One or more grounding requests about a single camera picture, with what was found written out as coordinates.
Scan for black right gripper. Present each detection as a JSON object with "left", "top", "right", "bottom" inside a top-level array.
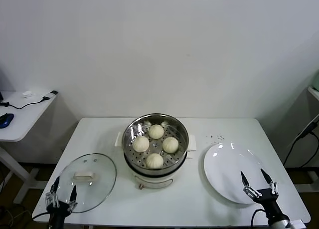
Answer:
[{"left": 240, "top": 168, "right": 288, "bottom": 224}]

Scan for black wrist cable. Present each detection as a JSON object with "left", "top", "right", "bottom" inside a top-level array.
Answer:
[
  {"left": 251, "top": 209, "right": 269, "bottom": 229},
  {"left": 31, "top": 211, "right": 50, "bottom": 221}
]

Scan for steel perforated steamer basket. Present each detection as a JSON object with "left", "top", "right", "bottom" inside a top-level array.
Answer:
[{"left": 114, "top": 113, "right": 197, "bottom": 171}]

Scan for round glass pot lid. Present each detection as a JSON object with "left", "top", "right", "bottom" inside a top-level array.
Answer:
[{"left": 54, "top": 153, "right": 117, "bottom": 214}]

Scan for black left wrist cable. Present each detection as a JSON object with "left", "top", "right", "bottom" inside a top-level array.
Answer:
[{"left": 31, "top": 211, "right": 50, "bottom": 221}]

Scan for white electric cooker base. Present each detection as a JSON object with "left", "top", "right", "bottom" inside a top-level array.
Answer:
[{"left": 123, "top": 151, "right": 194, "bottom": 190}]

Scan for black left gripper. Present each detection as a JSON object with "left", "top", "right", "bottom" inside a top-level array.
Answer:
[{"left": 45, "top": 176, "right": 78, "bottom": 229}]

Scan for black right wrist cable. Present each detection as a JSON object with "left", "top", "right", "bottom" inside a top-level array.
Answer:
[{"left": 251, "top": 209, "right": 269, "bottom": 229}]

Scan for blue computer mouse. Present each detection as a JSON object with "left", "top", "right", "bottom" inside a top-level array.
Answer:
[{"left": 0, "top": 113, "right": 14, "bottom": 129}]

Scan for white round plate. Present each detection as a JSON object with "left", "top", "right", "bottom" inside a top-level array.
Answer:
[{"left": 203, "top": 142, "right": 270, "bottom": 205}]

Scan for white steamed baozi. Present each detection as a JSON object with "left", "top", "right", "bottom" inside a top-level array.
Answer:
[
  {"left": 149, "top": 124, "right": 164, "bottom": 140},
  {"left": 132, "top": 136, "right": 150, "bottom": 153},
  {"left": 145, "top": 153, "right": 164, "bottom": 169},
  {"left": 162, "top": 137, "right": 179, "bottom": 154}
]

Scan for pale green box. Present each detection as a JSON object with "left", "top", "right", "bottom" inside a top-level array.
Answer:
[{"left": 308, "top": 70, "right": 319, "bottom": 91}]

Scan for white side table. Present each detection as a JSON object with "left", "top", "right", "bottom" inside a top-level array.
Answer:
[{"left": 0, "top": 90, "right": 78, "bottom": 205}]

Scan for thin black desk cable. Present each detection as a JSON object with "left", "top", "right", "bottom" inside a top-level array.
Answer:
[{"left": 0, "top": 96, "right": 48, "bottom": 110}]

